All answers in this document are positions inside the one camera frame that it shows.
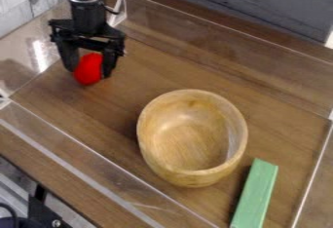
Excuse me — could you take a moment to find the red plush strawberry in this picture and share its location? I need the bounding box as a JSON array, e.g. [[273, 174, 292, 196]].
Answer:
[[73, 53, 104, 86]]

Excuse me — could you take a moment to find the wooden bowl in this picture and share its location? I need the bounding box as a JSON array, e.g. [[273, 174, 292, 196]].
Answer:
[[137, 89, 249, 188]]

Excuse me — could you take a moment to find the black cable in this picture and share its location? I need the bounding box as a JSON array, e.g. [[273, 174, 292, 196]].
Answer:
[[0, 203, 22, 228]]

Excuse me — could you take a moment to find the black table leg clamp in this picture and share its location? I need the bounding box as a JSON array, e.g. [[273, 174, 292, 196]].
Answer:
[[27, 184, 73, 228]]

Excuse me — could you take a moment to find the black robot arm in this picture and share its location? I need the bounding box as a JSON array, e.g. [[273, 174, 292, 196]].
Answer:
[[49, 0, 126, 78]]

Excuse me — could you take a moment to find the clear acrylic tray wall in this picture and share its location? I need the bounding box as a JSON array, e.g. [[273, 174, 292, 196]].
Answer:
[[0, 0, 333, 228]]

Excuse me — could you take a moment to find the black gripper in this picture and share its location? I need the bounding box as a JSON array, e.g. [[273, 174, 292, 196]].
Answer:
[[49, 19, 126, 78]]

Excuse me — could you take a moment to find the clear acrylic corner bracket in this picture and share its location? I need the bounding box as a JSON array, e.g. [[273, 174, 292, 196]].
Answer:
[[108, 0, 128, 27]]

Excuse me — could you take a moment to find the green rectangular block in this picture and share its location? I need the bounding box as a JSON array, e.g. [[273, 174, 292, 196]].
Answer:
[[231, 159, 279, 228]]

